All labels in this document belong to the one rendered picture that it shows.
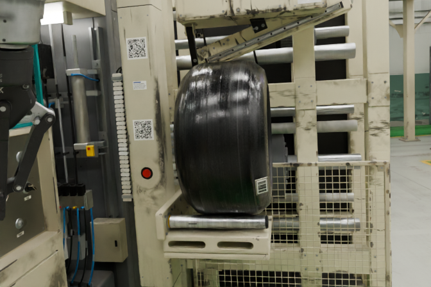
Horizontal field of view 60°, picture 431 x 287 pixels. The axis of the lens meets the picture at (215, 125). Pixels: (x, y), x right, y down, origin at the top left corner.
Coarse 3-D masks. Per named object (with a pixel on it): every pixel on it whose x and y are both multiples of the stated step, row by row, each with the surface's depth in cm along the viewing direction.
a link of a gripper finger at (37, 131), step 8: (48, 112) 41; (40, 120) 40; (48, 120) 41; (32, 128) 41; (40, 128) 41; (48, 128) 41; (32, 136) 41; (40, 136) 41; (32, 144) 41; (24, 152) 41; (32, 152) 41; (24, 160) 41; (32, 160) 41; (24, 168) 41; (16, 176) 41; (24, 176) 42; (16, 184) 42; (24, 184) 42
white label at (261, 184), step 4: (256, 180) 112; (260, 180) 113; (264, 180) 113; (256, 184) 113; (260, 184) 114; (264, 184) 114; (256, 188) 114; (260, 188) 114; (264, 188) 115; (268, 188) 115; (256, 192) 115; (260, 192) 115; (264, 192) 116
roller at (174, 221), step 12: (180, 216) 129; (192, 216) 129; (204, 216) 128; (216, 216) 127; (228, 216) 126; (240, 216) 126; (252, 216) 125; (264, 216) 124; (216, 228) 127; (228, 228) 126; (240, 228) 126; (252, 228) 125; (264, 228) 124
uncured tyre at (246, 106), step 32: (224, 64) 126; (256, 64) 129; (192, 96) 116; (224, 96) 114; (256, 96) 114; (192, 128) 112; (224, 128) 111; (256, 128) 111; (192, 160) 113; (224, 160) 111; (256, 160) 111; (192, 192) 118; (224, 192) 116
